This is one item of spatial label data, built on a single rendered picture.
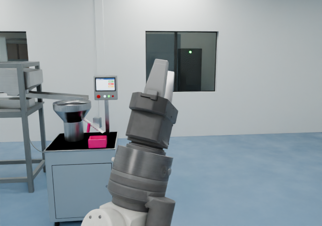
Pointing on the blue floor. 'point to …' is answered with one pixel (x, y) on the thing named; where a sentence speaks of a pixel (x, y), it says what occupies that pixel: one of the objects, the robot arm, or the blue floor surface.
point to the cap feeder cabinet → (78, 176)
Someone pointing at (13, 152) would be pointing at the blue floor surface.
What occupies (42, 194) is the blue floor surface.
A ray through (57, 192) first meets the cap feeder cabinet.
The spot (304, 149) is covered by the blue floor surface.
